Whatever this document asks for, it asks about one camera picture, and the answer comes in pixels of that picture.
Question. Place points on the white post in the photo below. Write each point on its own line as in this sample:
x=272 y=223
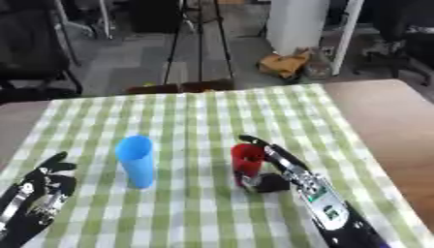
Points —
x=344 y=35

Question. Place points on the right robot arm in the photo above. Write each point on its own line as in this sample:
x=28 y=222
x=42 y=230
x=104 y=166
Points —
x=333 y=210

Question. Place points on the black office chair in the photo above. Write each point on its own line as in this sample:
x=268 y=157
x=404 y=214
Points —
x=28 y=48

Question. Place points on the grey bag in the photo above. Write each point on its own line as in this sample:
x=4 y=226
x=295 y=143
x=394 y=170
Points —
x=320 y=63

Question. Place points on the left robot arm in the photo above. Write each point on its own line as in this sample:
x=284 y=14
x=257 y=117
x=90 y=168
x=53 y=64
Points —
x=25 y=223

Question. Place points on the white cabinet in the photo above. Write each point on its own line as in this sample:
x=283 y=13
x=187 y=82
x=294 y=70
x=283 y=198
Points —
x=297 y=22

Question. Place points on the dark office chair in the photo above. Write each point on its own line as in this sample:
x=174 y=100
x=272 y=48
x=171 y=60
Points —
x=404 y=35

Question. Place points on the red cup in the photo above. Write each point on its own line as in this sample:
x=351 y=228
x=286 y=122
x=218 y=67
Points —
x=246 y=160

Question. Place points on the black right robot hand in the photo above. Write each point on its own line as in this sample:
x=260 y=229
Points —
x=285 y=161

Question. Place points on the blue cup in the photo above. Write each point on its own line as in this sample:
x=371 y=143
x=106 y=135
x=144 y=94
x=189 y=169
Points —
x=136 y=161

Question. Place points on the black tripod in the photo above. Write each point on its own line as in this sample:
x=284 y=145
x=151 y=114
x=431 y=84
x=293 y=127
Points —
x=200 y=38

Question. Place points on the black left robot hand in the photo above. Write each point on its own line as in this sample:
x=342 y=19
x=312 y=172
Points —
x=52 y=177

